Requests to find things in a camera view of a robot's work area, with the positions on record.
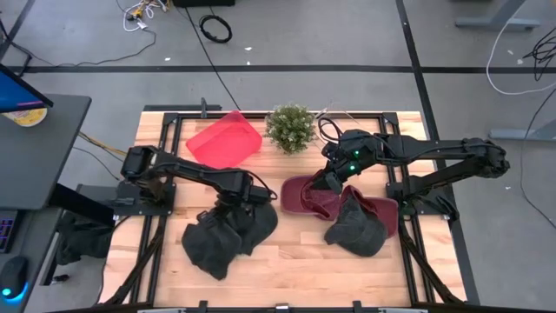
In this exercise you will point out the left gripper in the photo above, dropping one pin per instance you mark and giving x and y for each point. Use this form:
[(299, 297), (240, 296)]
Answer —
[(229, 206)]

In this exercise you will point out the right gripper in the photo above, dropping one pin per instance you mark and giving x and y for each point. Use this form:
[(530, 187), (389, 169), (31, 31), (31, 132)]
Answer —
[(336, 182)]

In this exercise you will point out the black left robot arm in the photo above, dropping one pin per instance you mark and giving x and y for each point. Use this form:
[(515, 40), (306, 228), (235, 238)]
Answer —
[(195, 171)]

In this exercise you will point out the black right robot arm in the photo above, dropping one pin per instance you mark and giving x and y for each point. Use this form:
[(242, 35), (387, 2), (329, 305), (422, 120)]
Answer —
[(434, 148)]

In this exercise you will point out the red plastic bin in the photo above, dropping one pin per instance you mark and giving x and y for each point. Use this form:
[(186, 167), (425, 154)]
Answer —
[(223, 141)]

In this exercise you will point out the small green potted plant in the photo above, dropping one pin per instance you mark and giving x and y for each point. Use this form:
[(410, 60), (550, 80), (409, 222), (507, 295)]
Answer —
[(290, 128)]

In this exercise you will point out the black bag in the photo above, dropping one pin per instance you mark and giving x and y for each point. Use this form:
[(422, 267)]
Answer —
[(82, 239)]

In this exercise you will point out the small black plug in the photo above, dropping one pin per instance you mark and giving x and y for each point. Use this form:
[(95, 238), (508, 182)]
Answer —
[(61, 278)]

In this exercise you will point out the grey desk foot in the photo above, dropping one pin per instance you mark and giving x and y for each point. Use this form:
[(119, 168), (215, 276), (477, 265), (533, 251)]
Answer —
[(521, 134)]

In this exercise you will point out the black desk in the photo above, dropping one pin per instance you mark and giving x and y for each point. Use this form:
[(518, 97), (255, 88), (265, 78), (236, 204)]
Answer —
[(39, 161)]

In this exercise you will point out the dark grey desk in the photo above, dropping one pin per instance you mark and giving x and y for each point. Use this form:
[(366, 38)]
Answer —
[(35, 243)]

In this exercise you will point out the black box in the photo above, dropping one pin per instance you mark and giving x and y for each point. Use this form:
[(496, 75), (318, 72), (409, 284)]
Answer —
[(204, 2)]

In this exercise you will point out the black keyboard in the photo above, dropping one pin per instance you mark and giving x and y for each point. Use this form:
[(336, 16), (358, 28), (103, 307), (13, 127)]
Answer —
[(6, 230)]

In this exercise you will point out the grey desk leg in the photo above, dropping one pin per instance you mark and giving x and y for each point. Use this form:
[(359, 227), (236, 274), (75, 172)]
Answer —
[(495, 21)]

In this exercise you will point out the black computer mouse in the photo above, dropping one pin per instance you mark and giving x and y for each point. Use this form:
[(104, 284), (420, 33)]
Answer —
[(13, 276)]

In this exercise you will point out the computer monitor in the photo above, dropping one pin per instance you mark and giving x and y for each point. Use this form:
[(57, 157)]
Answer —
[(15, 93)]

